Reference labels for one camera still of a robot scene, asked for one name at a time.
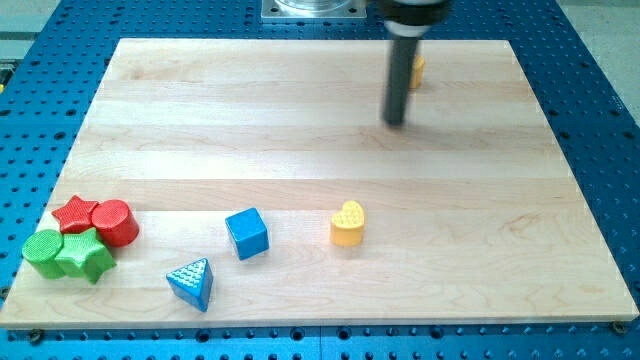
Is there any blue cube block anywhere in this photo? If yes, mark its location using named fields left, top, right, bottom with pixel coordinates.
left=225, top=208, right=270, bottom=261

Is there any blue triangle block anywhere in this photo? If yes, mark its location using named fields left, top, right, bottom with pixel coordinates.
left=166, top=258, right=214, bottom=312

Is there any red cylinder block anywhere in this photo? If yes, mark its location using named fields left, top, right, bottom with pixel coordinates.
left=91, top=199, right=139, bottom=248

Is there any wooden board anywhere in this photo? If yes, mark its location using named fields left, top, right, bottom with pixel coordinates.
left=1, top=38, right=638, bottom=329

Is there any green cylinder block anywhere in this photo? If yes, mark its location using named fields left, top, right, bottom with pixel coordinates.
left=22, top=229, right=65, bottom=279

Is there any black robot arm end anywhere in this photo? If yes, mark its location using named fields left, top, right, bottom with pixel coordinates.
left=378, top=0, right=454, bottom=38

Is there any green star block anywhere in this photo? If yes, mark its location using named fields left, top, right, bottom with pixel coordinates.
left=55, top=227, right=116, bottom=285

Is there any yellow hexagon block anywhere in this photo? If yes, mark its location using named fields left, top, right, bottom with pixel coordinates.
left=409, top=55, right=426, bottom=90

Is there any yellow heart block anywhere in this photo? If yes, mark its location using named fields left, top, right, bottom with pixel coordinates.
left=330, top=200, right=366, bottom=247

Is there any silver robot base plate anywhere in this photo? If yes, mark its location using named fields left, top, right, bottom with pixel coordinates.
left=261, top=0, right=367, bottom=20

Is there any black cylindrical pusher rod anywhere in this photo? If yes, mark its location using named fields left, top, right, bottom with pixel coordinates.
left=382, top=35, right=419, bottom=128

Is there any red star block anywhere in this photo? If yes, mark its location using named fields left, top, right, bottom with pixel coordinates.
left=51, top=195, right=99, bottom=234

